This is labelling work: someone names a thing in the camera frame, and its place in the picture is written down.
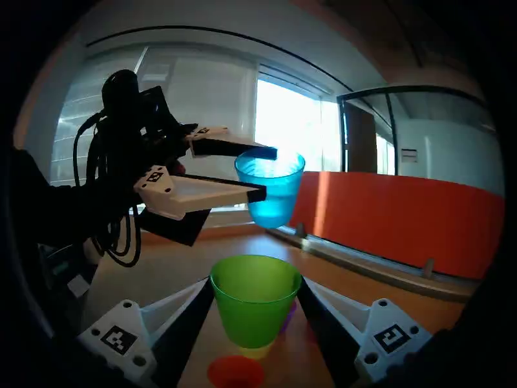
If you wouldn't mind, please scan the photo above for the blue plastic cup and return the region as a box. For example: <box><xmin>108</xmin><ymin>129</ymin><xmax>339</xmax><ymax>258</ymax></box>
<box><xmin>234</xmin><ymin>151</ymin><xmax>306</xmax><ymax>230</ymax></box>

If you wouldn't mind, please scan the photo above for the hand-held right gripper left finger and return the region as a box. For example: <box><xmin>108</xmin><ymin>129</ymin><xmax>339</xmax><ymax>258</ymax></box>
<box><xmin>76</xmin><ymin>277</ymin><xmax>215</xmax><ymax>388</ymax></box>

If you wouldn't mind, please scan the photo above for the red desk screen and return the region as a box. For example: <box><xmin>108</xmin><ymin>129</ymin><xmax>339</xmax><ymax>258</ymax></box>
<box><xmin>277</xmin><ymin>170</ymin><xmax>507</xmax><ymax>303</ymax></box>

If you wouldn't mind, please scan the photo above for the green plastic cup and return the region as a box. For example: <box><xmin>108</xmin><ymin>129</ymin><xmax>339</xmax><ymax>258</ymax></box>
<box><xmin>209</xmin><ymin>254</ymin><xmax>303</xmax><ymax>350</ymax></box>

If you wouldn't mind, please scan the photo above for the purple plastic cup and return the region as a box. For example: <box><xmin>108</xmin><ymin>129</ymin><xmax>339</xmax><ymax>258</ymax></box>
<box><xmin>277</xmin><ymin>299</ymin><xmax>299</xmax><ymax>337</ymax></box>

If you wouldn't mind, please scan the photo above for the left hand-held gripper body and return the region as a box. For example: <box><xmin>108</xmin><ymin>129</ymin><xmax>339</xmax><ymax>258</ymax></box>
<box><xmin>87</xmin><ymin>69</ymin><xmax>211</xmax><ymax>248</ymax></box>

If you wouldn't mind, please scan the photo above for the black cable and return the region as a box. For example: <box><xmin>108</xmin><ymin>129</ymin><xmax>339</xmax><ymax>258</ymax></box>
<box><xmin>72</xmin><ymin>111</ymin><xmax>143</xmax><ymax>268</ymax></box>

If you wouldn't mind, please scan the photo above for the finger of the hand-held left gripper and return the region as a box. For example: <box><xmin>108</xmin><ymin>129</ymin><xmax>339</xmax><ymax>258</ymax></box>
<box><xmin>185</xmin><ymin>126</ymin><xmax>279</xmax><ymax>160</ymax></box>
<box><xmin>132</xmin><ymin>164</ymin><xmax>269</xmax><ymax>222</ymax></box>

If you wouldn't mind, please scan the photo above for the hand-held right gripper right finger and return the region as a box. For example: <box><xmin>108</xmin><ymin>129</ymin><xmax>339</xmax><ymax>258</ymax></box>
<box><xmin>296</xmin><ymin>275</ymin><xmax>435</xmax><ymax>388</ymax></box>

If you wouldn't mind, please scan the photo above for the orange plastic cup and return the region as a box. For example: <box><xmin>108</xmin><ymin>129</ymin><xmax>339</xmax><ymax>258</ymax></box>
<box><xmin>207</xmin><ymin>355</ymin><xmax>266</xmax><ymax>388</ymax></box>

